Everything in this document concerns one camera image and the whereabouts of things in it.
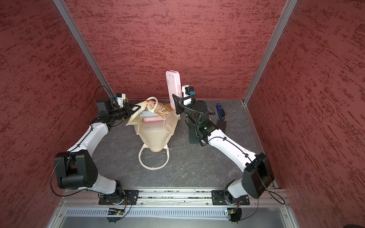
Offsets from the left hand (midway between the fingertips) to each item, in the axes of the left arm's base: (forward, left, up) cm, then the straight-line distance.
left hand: (140, 109), depth 83 cm
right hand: (-3, -22, +13) cm, 25 cm away
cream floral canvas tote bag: (-6, -6, -21) cm, 23 cm away
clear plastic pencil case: (+9, +1, -14) cm, 17 cm away
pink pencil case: (+6, -5, -18) cm, 20 cm away
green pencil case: (-7, -33, -23) cm, 41 cm away
